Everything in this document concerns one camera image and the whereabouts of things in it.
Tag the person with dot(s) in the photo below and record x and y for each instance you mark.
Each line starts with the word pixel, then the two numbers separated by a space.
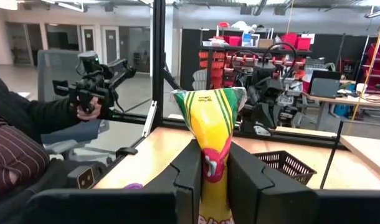
pixel 21 149

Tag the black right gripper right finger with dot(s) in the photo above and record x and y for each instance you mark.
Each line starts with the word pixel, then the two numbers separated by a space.
pixel 249 186

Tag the gray mesh office chair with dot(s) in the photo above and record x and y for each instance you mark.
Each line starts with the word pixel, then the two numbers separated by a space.
pixel 57 71

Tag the black table-level camera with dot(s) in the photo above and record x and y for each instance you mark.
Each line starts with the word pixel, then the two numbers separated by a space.
pixel 85 178

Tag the wooden shelf riser black legs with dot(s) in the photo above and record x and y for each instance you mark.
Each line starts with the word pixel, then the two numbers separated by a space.
pixel 367 152

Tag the person's hand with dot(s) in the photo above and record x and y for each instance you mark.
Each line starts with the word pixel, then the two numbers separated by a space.
pixel 93 113

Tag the black aluminium rig frame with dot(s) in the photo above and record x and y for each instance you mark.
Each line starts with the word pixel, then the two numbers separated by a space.
pixel 159 62

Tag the silver aluminium bar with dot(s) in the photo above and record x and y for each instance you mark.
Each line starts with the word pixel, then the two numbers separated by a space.
pixel 149 119

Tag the black table clamp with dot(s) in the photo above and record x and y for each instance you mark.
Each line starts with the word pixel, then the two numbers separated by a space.
pixel 126 151

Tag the wooden background desk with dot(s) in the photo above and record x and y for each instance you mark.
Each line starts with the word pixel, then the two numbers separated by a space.
pixel 349 100

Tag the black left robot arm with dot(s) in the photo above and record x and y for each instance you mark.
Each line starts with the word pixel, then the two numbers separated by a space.
pixel 258 121

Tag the black rack with red bins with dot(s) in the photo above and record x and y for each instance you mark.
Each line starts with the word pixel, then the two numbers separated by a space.
pixel 215 62

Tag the black plastic basket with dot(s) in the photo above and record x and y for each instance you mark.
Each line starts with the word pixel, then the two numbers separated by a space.
pixel 286 165

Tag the purple coil wristband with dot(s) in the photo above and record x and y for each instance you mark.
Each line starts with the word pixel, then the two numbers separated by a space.
pixel 133 186

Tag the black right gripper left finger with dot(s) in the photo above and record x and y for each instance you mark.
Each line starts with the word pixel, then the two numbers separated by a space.
pixel 190 180

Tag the yellow crayon pack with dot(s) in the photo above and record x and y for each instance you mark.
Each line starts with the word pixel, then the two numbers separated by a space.
pixel 208 124

